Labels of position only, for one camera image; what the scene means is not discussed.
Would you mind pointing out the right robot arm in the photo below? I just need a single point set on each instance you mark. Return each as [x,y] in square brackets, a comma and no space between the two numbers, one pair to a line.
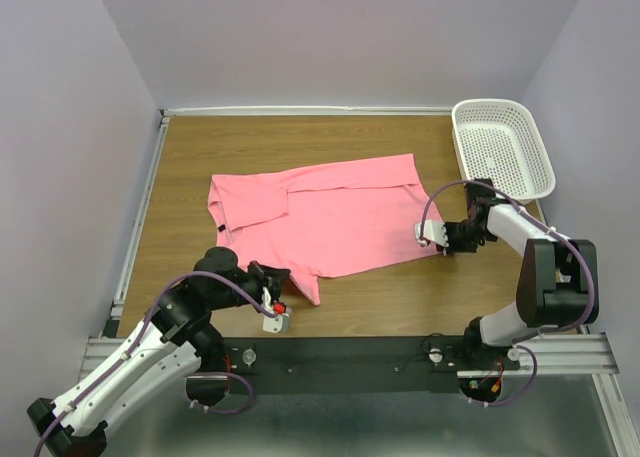
[557,288]

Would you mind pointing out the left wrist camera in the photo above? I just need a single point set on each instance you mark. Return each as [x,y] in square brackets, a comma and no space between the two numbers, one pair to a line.
[276,314]

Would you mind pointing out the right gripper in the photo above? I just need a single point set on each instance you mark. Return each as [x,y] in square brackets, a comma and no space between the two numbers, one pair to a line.
[454,249]

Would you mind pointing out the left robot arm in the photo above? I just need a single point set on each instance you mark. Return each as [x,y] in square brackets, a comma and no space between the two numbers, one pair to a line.
[174,339]

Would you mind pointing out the pink t shirt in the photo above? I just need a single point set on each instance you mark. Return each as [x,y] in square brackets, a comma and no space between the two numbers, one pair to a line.
[323,221]

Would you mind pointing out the aluminium frame rail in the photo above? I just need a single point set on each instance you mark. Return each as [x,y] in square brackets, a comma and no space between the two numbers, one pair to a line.
[559,416]

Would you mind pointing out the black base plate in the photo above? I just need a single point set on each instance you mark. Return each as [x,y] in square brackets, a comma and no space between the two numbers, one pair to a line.
[282,366]

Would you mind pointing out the white plastic basket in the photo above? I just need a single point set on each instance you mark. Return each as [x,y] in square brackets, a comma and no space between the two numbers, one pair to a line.
[498,139]

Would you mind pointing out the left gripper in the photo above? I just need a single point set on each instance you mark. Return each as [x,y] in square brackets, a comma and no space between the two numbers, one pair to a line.
[272,275]

